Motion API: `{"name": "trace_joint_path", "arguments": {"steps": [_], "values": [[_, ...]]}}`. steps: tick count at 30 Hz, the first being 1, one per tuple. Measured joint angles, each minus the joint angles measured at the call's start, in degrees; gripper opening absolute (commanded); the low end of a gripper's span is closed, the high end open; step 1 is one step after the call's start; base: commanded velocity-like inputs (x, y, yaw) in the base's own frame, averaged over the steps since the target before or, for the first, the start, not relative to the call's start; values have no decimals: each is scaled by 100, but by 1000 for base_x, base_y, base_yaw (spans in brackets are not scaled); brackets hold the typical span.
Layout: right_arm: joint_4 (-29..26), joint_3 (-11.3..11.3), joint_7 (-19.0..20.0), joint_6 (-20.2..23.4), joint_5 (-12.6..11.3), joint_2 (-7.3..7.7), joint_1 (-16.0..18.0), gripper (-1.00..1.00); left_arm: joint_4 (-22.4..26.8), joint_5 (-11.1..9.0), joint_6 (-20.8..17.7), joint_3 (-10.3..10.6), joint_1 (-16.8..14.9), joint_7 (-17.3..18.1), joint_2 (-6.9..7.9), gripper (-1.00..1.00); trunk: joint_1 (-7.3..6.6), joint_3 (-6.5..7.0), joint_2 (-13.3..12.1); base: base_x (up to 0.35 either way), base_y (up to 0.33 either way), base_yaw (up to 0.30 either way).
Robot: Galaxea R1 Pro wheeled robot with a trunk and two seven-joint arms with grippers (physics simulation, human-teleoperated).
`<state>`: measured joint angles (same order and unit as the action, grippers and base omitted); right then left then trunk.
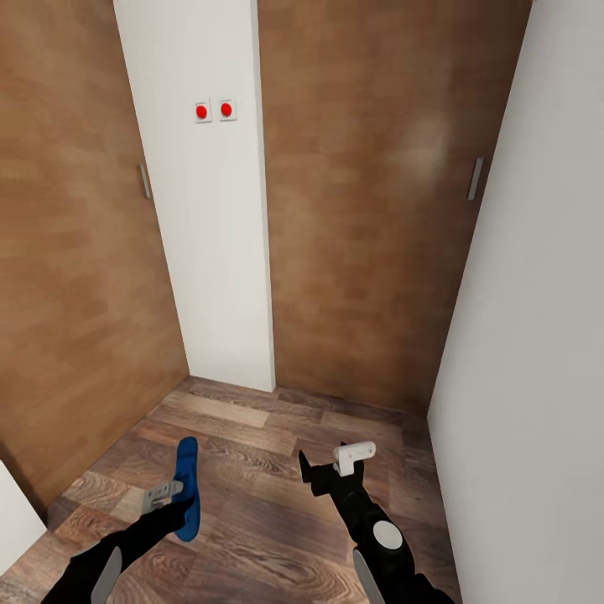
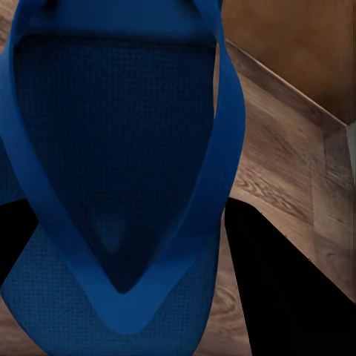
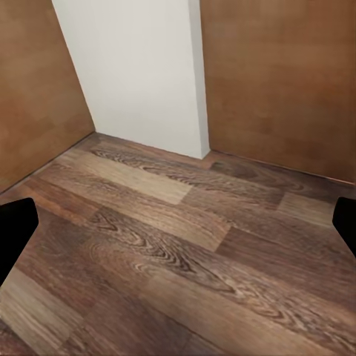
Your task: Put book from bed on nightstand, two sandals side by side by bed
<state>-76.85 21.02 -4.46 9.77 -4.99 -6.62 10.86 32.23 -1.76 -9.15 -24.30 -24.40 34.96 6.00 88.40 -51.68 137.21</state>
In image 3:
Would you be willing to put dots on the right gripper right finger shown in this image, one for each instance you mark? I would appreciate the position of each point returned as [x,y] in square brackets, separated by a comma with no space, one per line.
[344,220]

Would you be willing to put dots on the sliding door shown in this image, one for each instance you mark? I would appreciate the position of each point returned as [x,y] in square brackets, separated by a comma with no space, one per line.
[43,110]
[280,82]

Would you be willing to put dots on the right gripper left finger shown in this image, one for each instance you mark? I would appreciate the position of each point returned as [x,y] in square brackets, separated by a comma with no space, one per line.
[18,221]

